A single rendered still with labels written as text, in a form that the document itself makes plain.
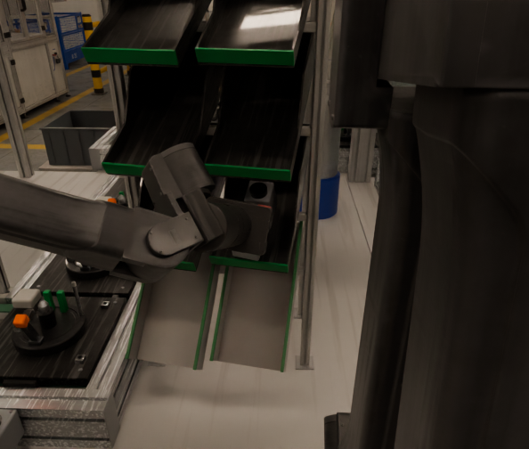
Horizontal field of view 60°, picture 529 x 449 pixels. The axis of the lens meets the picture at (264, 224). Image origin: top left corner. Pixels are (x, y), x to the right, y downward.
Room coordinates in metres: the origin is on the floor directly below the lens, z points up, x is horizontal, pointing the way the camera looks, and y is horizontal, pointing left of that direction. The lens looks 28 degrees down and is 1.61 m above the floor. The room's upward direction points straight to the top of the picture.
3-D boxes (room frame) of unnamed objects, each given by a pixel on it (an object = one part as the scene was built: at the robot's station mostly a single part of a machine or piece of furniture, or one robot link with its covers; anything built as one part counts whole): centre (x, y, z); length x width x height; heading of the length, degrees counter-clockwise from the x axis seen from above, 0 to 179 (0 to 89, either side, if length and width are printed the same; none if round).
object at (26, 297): (0.82, 0.53, 0.97); 0.05 x 0.05 x 0.04; 88
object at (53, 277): (0.98, 0.43, 1.01); 0.24 x 0.24 x 0.13; 88
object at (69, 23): (10.18, 4.36, 0.49); 1.29 x 0.92 x 0.98; 176
